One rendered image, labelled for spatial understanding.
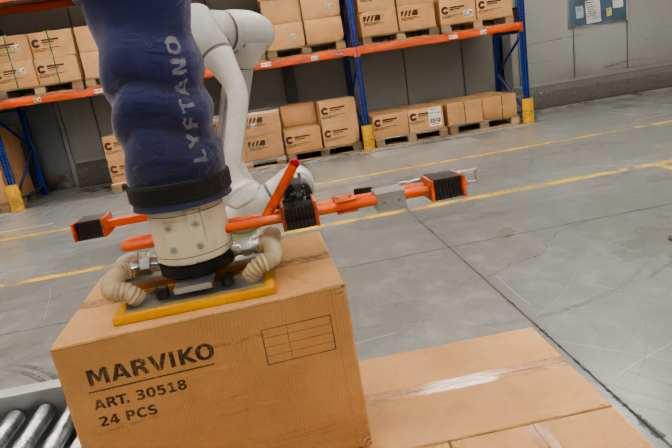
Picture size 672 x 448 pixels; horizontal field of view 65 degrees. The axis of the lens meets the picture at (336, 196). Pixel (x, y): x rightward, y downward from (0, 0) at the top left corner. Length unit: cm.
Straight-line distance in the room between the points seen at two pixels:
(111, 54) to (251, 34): 74
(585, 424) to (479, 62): 934
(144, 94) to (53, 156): 917
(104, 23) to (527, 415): 126
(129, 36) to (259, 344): 67
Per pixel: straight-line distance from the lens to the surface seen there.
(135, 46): 111
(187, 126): 113
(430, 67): 1010
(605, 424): 142
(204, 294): 117
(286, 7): 838
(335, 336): 117
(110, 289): 121
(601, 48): 1161
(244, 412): 124
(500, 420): 140
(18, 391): 196
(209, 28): 170
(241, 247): 124
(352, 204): 121
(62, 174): 1027
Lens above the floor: 141
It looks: 14 degrees down
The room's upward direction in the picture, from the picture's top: 9 degrees counter-clockwise
